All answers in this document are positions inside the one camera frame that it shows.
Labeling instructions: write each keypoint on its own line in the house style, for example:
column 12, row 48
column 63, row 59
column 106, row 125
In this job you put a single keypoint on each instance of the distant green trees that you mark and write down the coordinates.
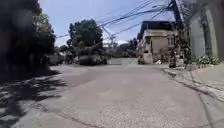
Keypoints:
column 125, row 49

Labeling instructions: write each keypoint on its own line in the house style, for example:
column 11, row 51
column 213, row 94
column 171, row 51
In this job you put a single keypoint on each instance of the grey concrete road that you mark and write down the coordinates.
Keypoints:
column 126, row 96

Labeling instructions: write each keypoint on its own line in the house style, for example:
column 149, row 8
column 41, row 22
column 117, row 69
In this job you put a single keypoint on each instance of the tall green tree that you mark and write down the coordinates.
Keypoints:
column 85, row 35

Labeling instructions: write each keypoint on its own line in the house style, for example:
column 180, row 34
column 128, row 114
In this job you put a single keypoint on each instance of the beige two-storey building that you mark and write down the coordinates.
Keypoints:
column 154, row 41

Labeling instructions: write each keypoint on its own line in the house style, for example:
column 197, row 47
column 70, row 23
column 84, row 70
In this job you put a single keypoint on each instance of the utility pole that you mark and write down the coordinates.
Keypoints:
column 178, row 33

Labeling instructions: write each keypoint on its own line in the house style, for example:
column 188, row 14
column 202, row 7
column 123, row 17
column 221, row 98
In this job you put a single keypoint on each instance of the pale concrete pavement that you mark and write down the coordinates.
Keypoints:
column 206, row 78

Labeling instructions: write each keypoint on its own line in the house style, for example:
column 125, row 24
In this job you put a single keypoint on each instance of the large dark tree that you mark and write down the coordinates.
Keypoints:
column 20, row 36

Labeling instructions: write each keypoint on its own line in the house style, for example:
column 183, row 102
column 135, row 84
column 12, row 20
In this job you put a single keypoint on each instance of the grey concrete building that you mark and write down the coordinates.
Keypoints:
column 205, row 28

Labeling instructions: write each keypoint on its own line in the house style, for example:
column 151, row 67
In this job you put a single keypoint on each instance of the grey low wall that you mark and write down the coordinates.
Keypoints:
column 121, row 61

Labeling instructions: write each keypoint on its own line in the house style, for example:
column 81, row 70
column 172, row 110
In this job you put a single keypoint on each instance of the green plants by wall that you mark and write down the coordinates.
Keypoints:
column 206, row 60

